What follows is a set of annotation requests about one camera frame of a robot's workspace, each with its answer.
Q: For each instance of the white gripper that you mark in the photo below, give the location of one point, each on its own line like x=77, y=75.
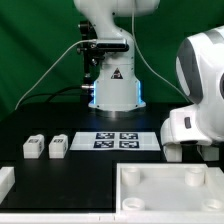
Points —
x=189, y=125

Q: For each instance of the white square tabletop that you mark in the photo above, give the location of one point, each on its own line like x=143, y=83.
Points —
x=169, y=188

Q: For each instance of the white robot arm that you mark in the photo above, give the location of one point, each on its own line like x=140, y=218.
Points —
x=199, y=68

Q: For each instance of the white marker base sheet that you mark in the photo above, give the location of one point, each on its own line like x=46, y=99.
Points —
x=131, y=141

